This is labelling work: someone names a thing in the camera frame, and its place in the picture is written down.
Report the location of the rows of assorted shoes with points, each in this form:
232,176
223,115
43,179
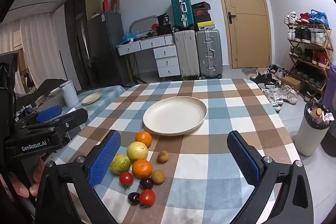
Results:
307,35

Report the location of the dark brown wardrobe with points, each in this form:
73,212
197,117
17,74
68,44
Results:
76,29

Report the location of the yellow guava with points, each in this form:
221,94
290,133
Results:
137,151

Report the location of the brown paper bag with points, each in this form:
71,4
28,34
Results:
115,5

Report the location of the large cream plate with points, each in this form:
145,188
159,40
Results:
173,116

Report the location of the brown blue checked tablecloth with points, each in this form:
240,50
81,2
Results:
223,108

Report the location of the beige suitcase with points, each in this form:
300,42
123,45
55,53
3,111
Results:
186,54

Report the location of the green guava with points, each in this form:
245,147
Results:
120,164

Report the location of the silver suitcase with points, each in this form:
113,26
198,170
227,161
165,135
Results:
209,54

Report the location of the light blue tablecloth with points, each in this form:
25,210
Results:
107,103

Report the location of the orange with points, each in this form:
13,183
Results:
142,169
143,139

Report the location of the black chair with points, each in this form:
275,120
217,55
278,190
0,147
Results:
43,90

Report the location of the red tomato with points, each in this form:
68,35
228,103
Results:
147,197
126,178

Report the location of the scattered sneakers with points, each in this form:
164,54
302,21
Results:
278,92

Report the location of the purple cloth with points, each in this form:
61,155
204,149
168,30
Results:
330,87

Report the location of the small cream plate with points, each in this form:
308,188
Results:
91,98

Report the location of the wooden shoe rack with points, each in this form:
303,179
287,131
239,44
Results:
325,47

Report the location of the white curtains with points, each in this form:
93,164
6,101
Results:
36,43

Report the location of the yellow and black shoe box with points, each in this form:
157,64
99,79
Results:
205,26

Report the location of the grey arched frame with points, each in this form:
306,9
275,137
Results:
136,22

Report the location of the wrinkled brown fruit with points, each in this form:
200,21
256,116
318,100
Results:
162,156

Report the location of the white trash bin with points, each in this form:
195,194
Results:
309,134

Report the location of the dark purple plum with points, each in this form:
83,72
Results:
133,198
146,183

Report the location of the tan wooden door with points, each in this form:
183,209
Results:
246,16

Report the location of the white canister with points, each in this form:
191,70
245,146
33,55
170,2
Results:
68,94

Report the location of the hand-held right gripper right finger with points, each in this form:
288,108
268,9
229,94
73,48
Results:
244,158

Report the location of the red bag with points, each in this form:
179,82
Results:
105,5

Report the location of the person's left hand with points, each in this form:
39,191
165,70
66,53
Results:
34,188

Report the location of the blue plastic bag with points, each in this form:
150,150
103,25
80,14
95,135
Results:
131,36

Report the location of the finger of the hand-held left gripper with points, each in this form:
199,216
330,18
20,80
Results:
48,113
74,119

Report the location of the black and red shoe box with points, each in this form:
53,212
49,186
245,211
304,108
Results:
200,5

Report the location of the dark grey fridge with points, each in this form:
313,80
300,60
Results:
105,50

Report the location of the white desk with drawers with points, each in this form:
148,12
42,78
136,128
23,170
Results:
165,56

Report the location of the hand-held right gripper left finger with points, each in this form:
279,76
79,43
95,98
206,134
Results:
105,158

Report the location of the teal suitcase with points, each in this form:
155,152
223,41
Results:
182,8

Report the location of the small cardboard box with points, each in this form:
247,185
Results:
290,83

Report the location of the round brown fruit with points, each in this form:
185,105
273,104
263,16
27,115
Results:
158,176

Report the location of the grey door mat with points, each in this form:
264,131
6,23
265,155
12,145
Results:
252,70

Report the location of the small white bowl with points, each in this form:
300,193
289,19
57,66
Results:
54,92

